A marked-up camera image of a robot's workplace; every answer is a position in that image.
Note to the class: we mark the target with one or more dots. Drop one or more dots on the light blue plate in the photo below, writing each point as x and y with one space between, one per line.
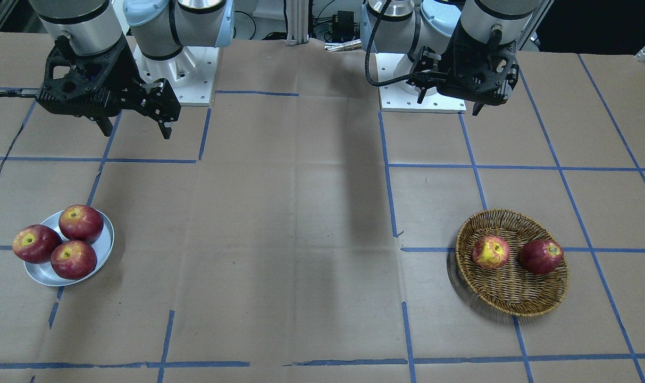
103 246

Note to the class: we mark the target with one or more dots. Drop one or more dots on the red apple plate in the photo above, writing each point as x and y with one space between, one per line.
81 222
74 260
35 244

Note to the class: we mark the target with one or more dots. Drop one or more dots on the red apple plate back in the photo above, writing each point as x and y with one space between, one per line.
81 222

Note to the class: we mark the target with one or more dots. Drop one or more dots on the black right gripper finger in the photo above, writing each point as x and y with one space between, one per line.
104 125
165 129

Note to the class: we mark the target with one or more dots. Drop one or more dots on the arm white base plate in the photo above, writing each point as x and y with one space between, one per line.
191 73
401 97

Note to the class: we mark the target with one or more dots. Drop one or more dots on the dark red apple basket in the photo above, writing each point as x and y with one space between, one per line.
541 256

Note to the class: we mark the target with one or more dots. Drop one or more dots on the brown wicker basket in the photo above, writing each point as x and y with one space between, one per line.
511 288

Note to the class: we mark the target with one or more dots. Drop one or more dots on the red apple plate front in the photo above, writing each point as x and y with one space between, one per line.
74 260

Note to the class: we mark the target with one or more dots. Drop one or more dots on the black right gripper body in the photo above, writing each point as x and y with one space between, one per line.
124 71

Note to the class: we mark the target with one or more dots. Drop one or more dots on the red yellow apple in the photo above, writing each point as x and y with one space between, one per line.
491 252

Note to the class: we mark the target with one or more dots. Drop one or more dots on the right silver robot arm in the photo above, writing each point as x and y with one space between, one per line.
160 28

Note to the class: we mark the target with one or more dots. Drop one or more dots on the aluminium frame post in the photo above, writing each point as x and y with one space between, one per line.
297 19

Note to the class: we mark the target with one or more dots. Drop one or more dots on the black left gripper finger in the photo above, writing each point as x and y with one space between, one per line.
477 108
421 95

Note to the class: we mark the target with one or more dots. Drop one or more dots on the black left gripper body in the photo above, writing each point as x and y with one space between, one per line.
445 68

